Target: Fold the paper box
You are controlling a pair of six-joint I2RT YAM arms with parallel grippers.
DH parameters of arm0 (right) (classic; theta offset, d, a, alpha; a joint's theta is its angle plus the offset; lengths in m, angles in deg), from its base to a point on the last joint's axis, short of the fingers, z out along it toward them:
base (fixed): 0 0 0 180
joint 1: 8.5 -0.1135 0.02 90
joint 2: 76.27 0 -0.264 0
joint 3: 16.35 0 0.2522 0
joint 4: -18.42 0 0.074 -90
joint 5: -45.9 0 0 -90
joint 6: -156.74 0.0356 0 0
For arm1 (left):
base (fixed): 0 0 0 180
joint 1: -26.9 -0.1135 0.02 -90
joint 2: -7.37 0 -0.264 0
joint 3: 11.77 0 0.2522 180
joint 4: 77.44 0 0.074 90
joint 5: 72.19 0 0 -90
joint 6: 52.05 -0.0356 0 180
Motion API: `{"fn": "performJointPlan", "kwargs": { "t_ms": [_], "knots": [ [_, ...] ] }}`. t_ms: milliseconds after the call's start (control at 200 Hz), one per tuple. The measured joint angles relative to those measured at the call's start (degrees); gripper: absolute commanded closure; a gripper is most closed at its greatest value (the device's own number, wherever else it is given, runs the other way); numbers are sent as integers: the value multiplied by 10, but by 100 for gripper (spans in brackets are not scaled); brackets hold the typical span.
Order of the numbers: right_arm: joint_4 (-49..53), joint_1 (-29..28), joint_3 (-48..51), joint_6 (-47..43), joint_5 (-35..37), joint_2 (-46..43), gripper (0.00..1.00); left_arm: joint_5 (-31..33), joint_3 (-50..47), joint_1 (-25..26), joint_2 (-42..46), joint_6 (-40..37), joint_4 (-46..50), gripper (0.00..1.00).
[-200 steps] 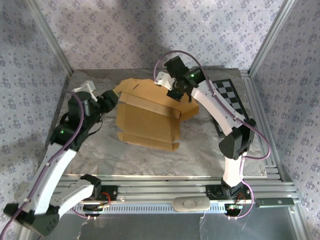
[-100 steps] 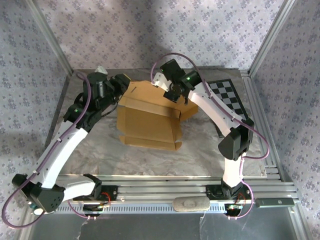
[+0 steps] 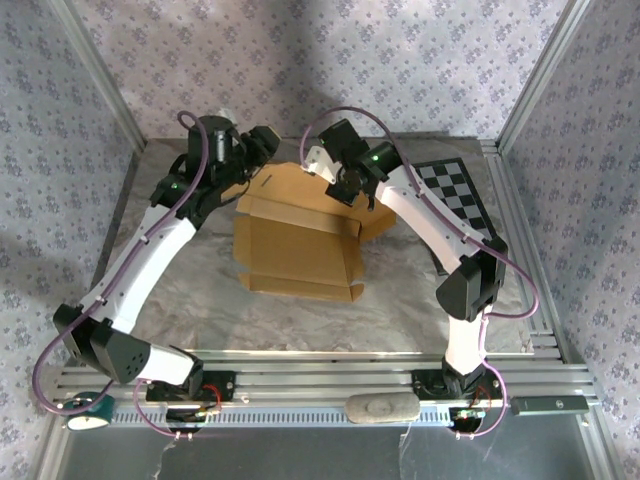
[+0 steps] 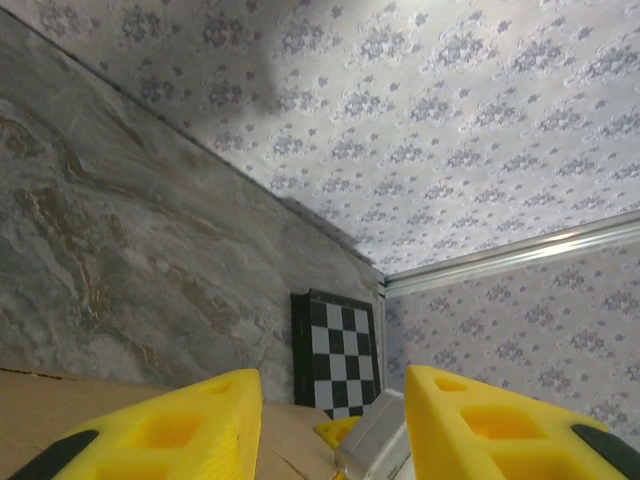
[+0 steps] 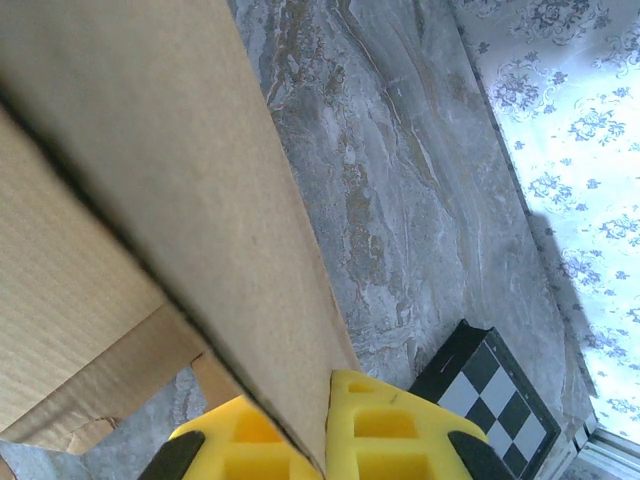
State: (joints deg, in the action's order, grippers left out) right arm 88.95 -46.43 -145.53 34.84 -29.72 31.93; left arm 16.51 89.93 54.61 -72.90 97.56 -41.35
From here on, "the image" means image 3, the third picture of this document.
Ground teal alarm clock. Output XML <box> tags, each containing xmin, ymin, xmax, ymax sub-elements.
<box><xmin>62</xmin><ymin>391</ymin><xmax>115</xmax><ymax>431</ymax></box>

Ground black rectangular bar device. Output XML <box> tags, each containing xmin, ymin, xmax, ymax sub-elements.
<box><xmin>509</xmin><ymin>395</ymin><xmax>590</xmax><ymax>416</ymax></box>

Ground brown cardboard box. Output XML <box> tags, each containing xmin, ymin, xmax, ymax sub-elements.
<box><xmin>232</xmin><ymin>160</ymin><xmax>399</xmax><ymax>304</ymax></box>

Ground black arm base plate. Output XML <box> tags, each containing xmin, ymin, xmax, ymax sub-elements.
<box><xmin>412</xmin><ymin>368</ymin><xmax>504</xmax><ymax>401</ymax></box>
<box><xmin>144</xmin><ymin>369</ymin><xmax>237</xmax><ymax>404</ymax></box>

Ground grey slotted cable duct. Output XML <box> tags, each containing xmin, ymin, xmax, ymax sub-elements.
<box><xmin>112</xmin><ymin>405</ymin><xmax>456</xmax><ymax>429</ymax></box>

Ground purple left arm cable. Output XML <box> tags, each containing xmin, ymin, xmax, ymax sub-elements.
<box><xmin>30</xmin><ymin>110</ymin><xmax>221</xmax><ymax>442</ymax></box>

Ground grey oval pad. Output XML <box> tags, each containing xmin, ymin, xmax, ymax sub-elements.
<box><xmin>343</xmin><ymin>393</ymin><xmax>421</xmax><ymax>425</ymax></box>

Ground small black controller board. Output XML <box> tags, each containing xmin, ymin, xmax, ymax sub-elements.
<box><xmin>164</xmin><ymin>405</ymin><xmax>224</xmax><ymax>435</ymax></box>
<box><xmin>448</xmin><ymin>405</ymin><xmax>489</xmax><ymax>432</ymax></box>

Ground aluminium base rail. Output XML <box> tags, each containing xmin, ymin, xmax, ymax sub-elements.
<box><xmin>54</xmin><ymin>349</ymin><xmax>599</xmax><ymax>409</ymax></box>

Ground aluminium frame post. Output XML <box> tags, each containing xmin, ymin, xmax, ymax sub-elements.
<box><xmin>47</xmin><ymin>0</ymin><xmax>149</xmax><ymax>151</ymax></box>
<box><xmin>497</xmin><ymin>0</ymin><xmax>594</xmax><ymax>151</ymax></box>

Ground black grey checkerboard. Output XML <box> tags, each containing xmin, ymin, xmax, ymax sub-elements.
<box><xmin>410</xmin><ymin>157</ymin><xmax>501</xmax><ymax>279</ymax></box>

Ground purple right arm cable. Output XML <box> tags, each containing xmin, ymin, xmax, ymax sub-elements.
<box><xmin>301</xmin><ymin>105</ymin><xmax>541</xmax><ymax>441</ymax></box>

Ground aluminium side rail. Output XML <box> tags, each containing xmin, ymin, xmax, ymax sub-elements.
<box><xmin>482</xmin><ymin>139</ymin><xmax>569</xmax><ymax>361</ymax></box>

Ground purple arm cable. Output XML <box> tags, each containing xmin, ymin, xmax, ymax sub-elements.
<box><xmin>301</xmin><ymin>105</ymin><xmax>541</xmax><ymax>441</ymax></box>
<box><xmin>30</xmin><ymin>110</ymin><xmax>221</xmax><ymax>442</ymax></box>

